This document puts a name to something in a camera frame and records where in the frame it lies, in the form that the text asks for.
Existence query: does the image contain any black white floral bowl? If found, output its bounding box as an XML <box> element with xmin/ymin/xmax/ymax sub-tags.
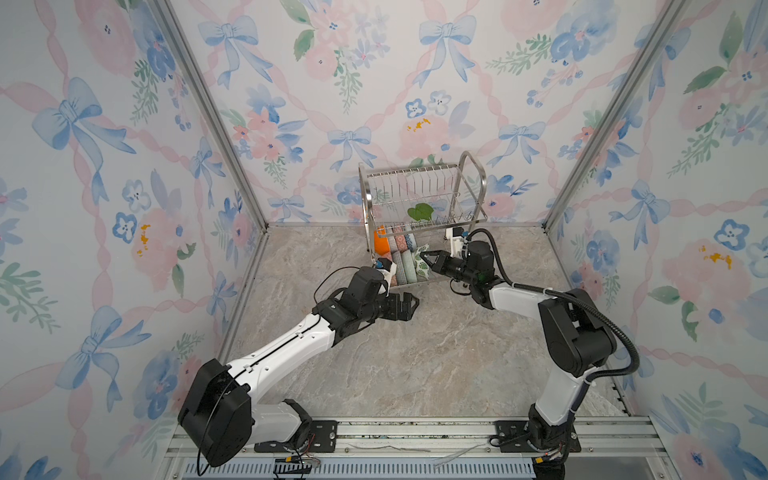
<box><xmin>378</xmin><ymin>252</ymin><xmax>393</xmax><ymax>271</ymax></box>
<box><xmin>395</xmin><ymin>232</ymin><xmax>409</xmax><ymax>253</ymax></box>

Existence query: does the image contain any stainless steel dish rack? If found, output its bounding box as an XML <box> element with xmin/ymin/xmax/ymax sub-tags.
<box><xmin>358</xmin><ymin>151</ymin><xmax>488</xmax><ymax>287</ymax></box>

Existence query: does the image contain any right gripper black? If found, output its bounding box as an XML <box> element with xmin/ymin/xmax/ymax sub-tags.
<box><xmin>420</xmin><ymin>252</ymin><xmax>479</xmax><ymax>289</ymax></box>

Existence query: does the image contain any black white floral bowl front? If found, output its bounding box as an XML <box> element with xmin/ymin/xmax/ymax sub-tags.
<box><xmin>378</xmin><ymin>252</ymin><xmax>393</xmax><ymax>271</ymax></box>

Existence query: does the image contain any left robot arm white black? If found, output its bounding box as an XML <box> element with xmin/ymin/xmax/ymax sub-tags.
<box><xmin>178</xmin><ymin>267</ymin><xmax>420</xmax><ymax>474</ymax></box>

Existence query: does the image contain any pale green plate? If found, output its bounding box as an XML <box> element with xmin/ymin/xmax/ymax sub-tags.
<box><xmin>401</xmin><ymin>249</ymin><xmax>418</xmax><ymax>284</ymax></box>

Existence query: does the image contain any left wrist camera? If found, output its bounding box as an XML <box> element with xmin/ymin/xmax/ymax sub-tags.
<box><xmin>375</xmin><ymin>259</ymin><xmax>397</xmax><ymax>291</ymax></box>

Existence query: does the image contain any green leaf-shaped dish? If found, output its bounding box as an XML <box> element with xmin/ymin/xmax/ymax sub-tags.
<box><xmin>407</xmin><ymin>203</ymin><xmax>434</xmax><ymax>222</ymax></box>

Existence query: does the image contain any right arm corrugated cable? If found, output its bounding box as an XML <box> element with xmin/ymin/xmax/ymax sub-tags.
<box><xmin>466</xmin><ymin>227</ymin><xmax>641</xmax><ymax>385</ymax></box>

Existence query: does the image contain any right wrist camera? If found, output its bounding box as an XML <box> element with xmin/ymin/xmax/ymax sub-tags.
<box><xmin>445</xmin><ymin>226</ymin><xmax>468</xmax><ymax>258</ymax></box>

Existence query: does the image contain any blue white patterned plate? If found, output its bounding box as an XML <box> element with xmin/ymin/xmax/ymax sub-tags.
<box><xmin>405</xmin><ymin>232</ymin><xmax>418</xmax><ymax>252</ymax></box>

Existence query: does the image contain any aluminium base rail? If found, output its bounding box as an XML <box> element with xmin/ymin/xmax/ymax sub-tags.
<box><xmin>155</xmin><ymin>417</ymin><xmax>681</xmax><ymax>479</ymax></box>

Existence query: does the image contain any green leaf pattern bowl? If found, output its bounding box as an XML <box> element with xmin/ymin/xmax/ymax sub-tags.
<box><xmin>413</xmin><ymin>244</ymin><xmax>431</xmax><ymax>281</ymax></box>

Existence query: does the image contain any dark blue flower bowl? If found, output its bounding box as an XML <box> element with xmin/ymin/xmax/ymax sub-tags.
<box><xmin>391</xmin><ymin>250</ymin><xmax>407</xmax><ymax>286</ymax></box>

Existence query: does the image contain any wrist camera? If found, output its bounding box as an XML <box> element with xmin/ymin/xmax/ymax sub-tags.
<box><xmin>445</xmin><ymin>226</ymin><xmax>468</xmax><ymax>258</ymax></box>
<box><xmin>375</xmin><ymin>259</ymin><xmax>397</xmax><ymax>291</ymax></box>

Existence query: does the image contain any white bowl orange outside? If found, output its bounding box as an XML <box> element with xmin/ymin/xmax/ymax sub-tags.
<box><xmin>374</xmin><ymin>226</ymin><xmax>392</xmax><ymax>256</ymax></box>

